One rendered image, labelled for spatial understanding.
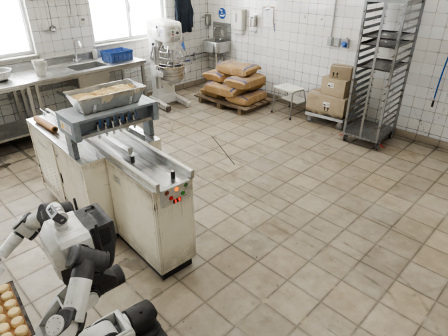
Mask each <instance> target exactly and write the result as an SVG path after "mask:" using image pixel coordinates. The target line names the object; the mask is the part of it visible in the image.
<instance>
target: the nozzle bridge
mask: <svg viewBox="0 0 448 336"><path fill-rule="evenodd" d="M135 109H136V112H137V116H136V112H135ZM128 111H129V112H128ZM132 113H134V115H135V116H136V118H135V121H133V118H132ZM55 114H56V118H57V123H58V126H59V130H60V131H61V132H62V133H64V134H65V139H66V143H67V148H68V152H69V155H70V156H71V157H72V158H73V159H74V160H78V159H80V156H79V150H78V146H77V144H78V143H80V142H83V139H87V138H90V137H94V136H97V135H101V134H104V133H108V132H111V131H115V130H118V129H122V128H125V127H128V126H132V125H136V124H138V123H143V132H144V133H146V134H148V135H149V136H153V135H154V128H153V120H154V121H155V120H158V119H159V109H158V101H156V100H154V99H151V98H149V97H146V96H144V95H141V97H140V99H139V102H137V103H132V104H129V105H124V106H121V107H116V108H113V109H108V110H105V111H100V112H97V113H92V114H89V115H83V114H82V113H80V112H78V111H77V110H76V109H75V108H74V107H72V108H68V109H63V110H59V111H56V112H55ZM121 114H122V115H123V120H122V115H121ZM125 114H127V116H128V118H129V114H130V118H129V120H128V123H126V120H125ZM114 116H115V117H114ZM119 116H120V118H121V120H122V122H121V125H120V124H119V120H118V118H119ZM107 118H108V126H107V129H105V127H104V120H106V122H107ZM111 118H113V120H114V122H115V123H114V124H115V126H114V127H112V124H111ZM99 119H100V122H101V126H100V128H99V129H100V130H99V131H98V130H97V126H96V122H98V124H99ZM99 125H100V124H99Z"/></svg>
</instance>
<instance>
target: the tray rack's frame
mask: <svg viewBox="0 0 448 336"><path fill-rule="evenodd" d="M368 1H371V2H382V3H384V6H383V12H382V16H381V23H380V27H379V34H378V38H377V44H376V48H375V54H374V59H373V65H372V69H371V76H370V80H369V86H368V90H367V96H366V101H365V107H364V111H363V118H362V120H360V121H359V122H358V123H356V124H354V125H353V126H352V127H350V128H348V129H347V128H346V125H347V119H348V117H349V115H348V112H349V110H350V108H349V106H350V105H351V102H350V100H351V98H352V95H351V93H352V92H353V86H354V78H355V72H356V70H357V68H356V65H357V63H358V60H357V58H358V57H359V50H360V47H361V45H360V42H361V40H362V37H361V35H362V34H363V26H364V23H365V22H364V18H365V16H366V12H365V10H367V2H368ZM418 1H424V0H365V3H364V8H363V15H362V20H361V27H360V32H359V39H358V44H357V51H356V56H355V63H354V68H353V75H352V80H351V87H350V92H349V99H348V104H347V111H346V116H345V123H344V128H343V134H344V135H346V138H347V137H348V136H351V137H355V138H358V139H362V140H365V141H369V142H372V143H375V144H380V142H381V140H382V139H384V138H385V137H386V136H388V135H389V134H390V133H391V132H392V136H393V133H394V130H395V128H393V127H391V126H388V128H386V129H385V130H383V131H382V132H381V130H382V129H383V128H384V127H386V125H383V126H382V122H383V117H384V114H385V108H386V104H387V99H388V95H389V90H390V86H391V80H392V77H393V72H394V68H395V62H396V58H397V53H398V50H399V44H400V40H401V35H402V31H403V26H404V22H405V16H406V13H407V8H408V4H409V3H415V2H418ZM387 3H403V4H405V5H404V9H403V14H402V18H401V24H400V28H399V33H398V37H397V42H396V46H395V52H394V56H393V61H392V65H391V70H390V74H389V80H388V84H387V89H386V93H385V98H384V102H383V108H382V112H381V117H380V121H379V123H375V122H372V121H367V120H365V114H366V109H367V103H368V99H369V92H370V88H371V82H372V78H373V72H374V68H375V62H376V58H377V51H378V47H379V41H380V37H381V30H382V26H383V20H384V16H385V10H386V6H387ZM377 127H378V129H376V128H377ZM346 129H347V130H346ZM376 133H377V136H376V135H375V134H376ZM344 135H343V136H344ZM392 136H391V137H392Z"/></svg>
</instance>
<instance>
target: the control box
mask: <svg viewBox="0 0 448 336"><path fill-rule="evenodd" d="M185 183H187V184H188V186H186V187H184V184H185ZM176 187H178V188H179V189H178V191H175V188H176ZM166 191H168V192H169V194H168V195H165V192H166ZM182 191H184V192H185V194H184V195H182V194H181V192H182ZM159 196H160V204H161V208H163V209H164V208H166V207H168V206H170V205H172V204H175V199H176V201H177V202H179V201H181V200H183V199H186V198H188V197H190V196H191V190H190V179H188V178H186V179H184V180H182V181H179V182H177V183H174V184H172V185H170V186H168V187H165V188H163V189H160V193H159ZM170 196H173V200H169V198H170ZM179 198H180V200H179ZM177 202H176V203H177Z"/></svg>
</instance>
